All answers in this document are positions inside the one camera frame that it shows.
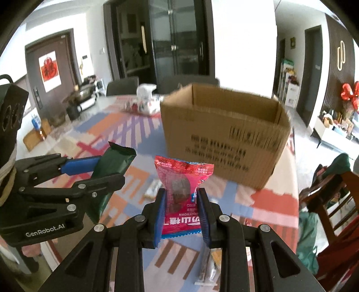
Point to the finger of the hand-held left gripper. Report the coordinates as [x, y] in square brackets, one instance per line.
[78, 165]
[84, 188]

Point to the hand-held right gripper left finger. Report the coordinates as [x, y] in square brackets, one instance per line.
[158, 213]

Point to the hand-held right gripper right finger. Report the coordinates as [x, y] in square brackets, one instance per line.
[202, 216]

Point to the red snack packet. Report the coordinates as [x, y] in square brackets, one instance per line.
[183, 193]

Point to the dark green snack packet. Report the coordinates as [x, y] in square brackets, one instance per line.
[113, 168]

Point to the brown cardboard box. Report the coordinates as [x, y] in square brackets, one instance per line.
[227, 134]

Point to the white small snack packet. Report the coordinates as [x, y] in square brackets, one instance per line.
[153, 188]

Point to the brown stick snack packet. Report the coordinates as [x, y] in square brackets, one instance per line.
[208, 266]

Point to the black pot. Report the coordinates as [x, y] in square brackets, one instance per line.
[72, 111]

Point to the colourful patterned tablecloth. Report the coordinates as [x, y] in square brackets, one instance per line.
[129, 132]

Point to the silver electric cooker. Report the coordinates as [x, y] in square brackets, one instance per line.
[84, 97]

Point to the white microwave oven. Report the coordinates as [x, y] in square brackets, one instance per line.
[98, 84]

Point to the red white printed packet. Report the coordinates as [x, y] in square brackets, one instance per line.
[145, 105]

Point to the grey dining chair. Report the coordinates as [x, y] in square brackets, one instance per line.
[188, 81]
[122, 86]

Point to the white plastic bag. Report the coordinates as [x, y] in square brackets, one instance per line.
[145, 94]

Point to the brown entrance door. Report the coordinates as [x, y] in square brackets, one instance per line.
[50, 70]

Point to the red paper door decoration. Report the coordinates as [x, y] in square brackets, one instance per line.
[50, 69]

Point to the green cloth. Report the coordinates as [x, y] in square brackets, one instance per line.
[308, 238]

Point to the wooden chair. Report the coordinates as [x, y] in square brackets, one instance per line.
[333, 207]

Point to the dark glass door cabinet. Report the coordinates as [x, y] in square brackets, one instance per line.
[162, 36]

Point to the white low sideboard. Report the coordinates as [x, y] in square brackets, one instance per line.
[336, 134]

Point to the white storage rack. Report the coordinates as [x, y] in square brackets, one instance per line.
[289, 84]

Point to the dark interior door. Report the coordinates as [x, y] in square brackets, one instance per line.
[308, 73]

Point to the red bow decoration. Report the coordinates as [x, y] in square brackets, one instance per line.
[350, 95]

